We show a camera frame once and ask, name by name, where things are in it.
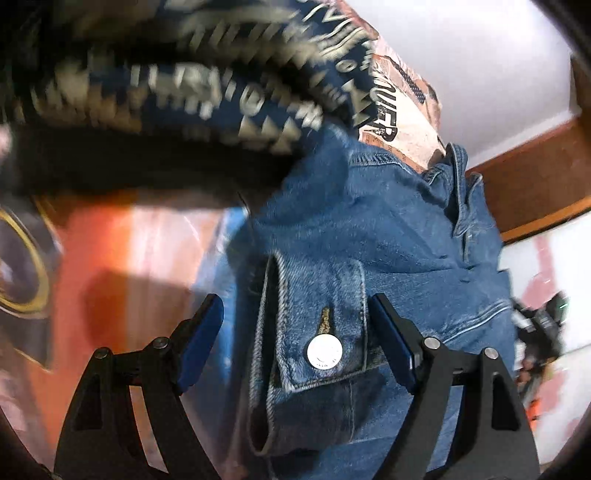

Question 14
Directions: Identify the blue denim jacket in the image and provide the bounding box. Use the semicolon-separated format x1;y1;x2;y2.
214;127;515;479

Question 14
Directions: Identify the brown wooden door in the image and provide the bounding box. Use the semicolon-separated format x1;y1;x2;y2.
469;57;590;243

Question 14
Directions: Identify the newspaper print bed sheet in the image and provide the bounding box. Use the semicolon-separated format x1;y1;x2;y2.
1;1;590;479

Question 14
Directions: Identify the navy patterned cloth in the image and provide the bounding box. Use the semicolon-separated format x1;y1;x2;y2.
1;1;378;194

